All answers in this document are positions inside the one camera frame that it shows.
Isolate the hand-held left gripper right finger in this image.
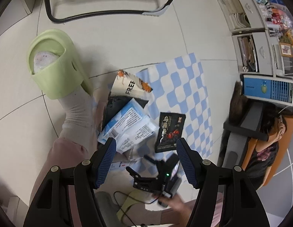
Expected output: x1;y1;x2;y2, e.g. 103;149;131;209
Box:
175;138;271;227

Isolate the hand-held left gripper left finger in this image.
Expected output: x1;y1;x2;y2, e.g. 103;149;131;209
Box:
23;138;117;227

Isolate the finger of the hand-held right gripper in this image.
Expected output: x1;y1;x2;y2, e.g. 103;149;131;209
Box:
144;155;161;168
126;167;143;182

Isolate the white sachet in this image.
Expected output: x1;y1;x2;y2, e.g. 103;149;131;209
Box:
117;117;159;154

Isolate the small black snack packet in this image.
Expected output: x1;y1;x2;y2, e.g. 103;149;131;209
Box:
155;112;186;153

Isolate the white packet blue label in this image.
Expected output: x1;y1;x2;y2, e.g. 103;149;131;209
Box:
102;98;150;145

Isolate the cream floral pouch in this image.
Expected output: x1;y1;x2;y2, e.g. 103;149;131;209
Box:
109;69;153;102

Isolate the person's right hand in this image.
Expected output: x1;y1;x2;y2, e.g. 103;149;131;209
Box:
152;191;192;213

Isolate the right green slipper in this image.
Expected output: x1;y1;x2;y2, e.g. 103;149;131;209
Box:
117;190;161;225

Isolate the green slipper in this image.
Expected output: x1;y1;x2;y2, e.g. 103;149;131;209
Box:
26;29;94;100
117;190;161;225

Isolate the person's left leg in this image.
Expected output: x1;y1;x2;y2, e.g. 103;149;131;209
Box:
31;136;107;227

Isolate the white sock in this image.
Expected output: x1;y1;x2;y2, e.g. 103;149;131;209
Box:
33;50;97;147

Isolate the blue white checkered mat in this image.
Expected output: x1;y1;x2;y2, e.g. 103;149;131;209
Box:
135;53;214;171

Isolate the left green slipper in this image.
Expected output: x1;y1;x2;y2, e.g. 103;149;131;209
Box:
26;29;94;100

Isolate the blue white air cooler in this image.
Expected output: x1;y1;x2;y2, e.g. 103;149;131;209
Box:
243;74;293;107

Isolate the white drawer cabinet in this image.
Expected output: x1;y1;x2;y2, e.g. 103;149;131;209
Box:
217;0;268;32
232;32;287;76

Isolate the small framed picture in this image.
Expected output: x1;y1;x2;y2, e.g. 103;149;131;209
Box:
279;42;293;58

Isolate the shelf of assorted packages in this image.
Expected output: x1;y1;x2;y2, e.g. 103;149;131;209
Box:
253;0;293;48

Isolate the black cable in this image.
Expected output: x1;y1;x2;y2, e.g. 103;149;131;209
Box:
113;191;166;227

